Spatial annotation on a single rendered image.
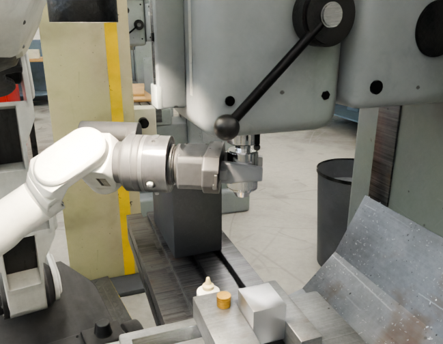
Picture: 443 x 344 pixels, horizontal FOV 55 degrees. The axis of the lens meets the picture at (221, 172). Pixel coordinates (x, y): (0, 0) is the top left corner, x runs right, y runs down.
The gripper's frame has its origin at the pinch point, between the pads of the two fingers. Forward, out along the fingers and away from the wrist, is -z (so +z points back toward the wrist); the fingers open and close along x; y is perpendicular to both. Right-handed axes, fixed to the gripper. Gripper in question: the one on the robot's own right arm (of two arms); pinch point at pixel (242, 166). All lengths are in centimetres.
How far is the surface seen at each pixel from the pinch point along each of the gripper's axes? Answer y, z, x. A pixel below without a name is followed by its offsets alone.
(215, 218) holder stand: 22.7, 7.1, 29.9
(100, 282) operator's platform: 85, 63, 92
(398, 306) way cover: 28.5, -29.4, 7.9
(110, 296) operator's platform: 85, 55, 82
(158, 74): -14.3, 10.8, -7.0
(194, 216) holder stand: 21.4, 11.6, 27.7
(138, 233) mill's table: 32, 28, 37
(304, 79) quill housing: -14.1, -7.6, -7.4
